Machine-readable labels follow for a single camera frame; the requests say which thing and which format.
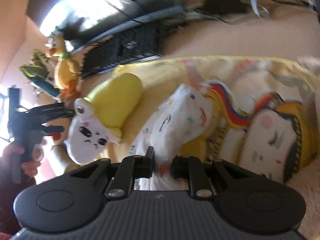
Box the curved computer monitor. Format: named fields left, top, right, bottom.
left=26, top=0, right=185, bottom=53

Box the white printed baby cloth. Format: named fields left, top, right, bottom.
left=130, top=84, right=215, bottom=193

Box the black power adapter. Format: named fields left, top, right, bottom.
left=202, top=0, right=247, bottom=15

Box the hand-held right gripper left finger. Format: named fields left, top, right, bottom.
left=65, top=146, right=155, bottom=200

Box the black keyboard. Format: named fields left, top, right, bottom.
left=80, top=21, right=165, bottom=79

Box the yellow banana plush toy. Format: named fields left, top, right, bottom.
left=64, top=73, right=142, bottom=165

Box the person's left forearm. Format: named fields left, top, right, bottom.
left=0, top=175, right=37, bottom=240

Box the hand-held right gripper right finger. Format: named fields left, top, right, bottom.
left=170, top=155, right=269, bottom=198

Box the white cable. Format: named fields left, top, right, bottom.
left=250, top=0, right=270, bottom=18

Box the yellow cartoon printed towel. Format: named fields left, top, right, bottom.
left=50, top=55, right=320, bottom=188

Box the brown teddy bear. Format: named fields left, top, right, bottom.
left=282, top=152, right=320, bottom=240

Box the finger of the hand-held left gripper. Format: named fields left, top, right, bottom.
left=30, top=104, right=75, bottom=121
left=40, top=125, right=65, bottom=135

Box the green striped toy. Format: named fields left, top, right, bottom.
left=19, top=50, right=59, bottom=97

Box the person's left hand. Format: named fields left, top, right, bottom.
left=0, top=140, right=47, bottom=180

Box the orange duck plush toy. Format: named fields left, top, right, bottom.
left=46, top=34, right=80, bottom=103

